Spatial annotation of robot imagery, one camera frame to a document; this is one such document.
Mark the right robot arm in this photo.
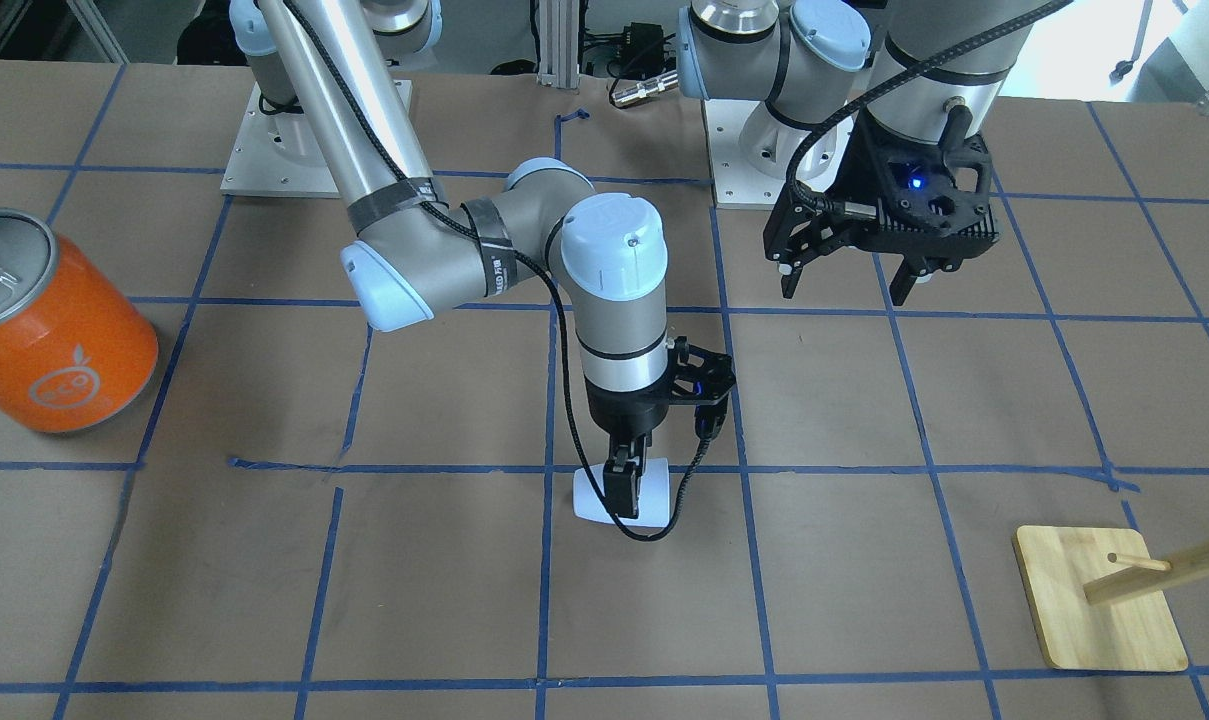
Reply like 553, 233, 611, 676
229, 1, 673, 527

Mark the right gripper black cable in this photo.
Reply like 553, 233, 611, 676
284, 0, 725, 542

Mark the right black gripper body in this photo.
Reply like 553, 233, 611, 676
586, 387, 671, 451

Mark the aluminium frame post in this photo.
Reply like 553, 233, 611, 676
534, 0, 584, 92

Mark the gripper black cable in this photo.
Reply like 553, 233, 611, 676
284, 0, 725, 542
783, 0, 1075, 216

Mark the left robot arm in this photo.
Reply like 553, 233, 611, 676
673, 1, 1045, 306

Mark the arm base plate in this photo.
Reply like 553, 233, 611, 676
704, 94, 846, 210
220, 85, 339, 199

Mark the orange can container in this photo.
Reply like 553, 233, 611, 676
0, 208, 160, 434

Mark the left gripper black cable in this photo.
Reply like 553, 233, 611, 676
783, 0, 1075, 216

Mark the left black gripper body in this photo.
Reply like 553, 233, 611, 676
834, 105, 1000, 261

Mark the brown paper table cover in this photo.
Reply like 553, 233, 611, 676
0, 60, 1209, 720

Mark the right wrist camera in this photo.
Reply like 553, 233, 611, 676
663, 336, 736, 442

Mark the wooden cup rack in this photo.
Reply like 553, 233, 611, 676
1011, 524, 1209, 673

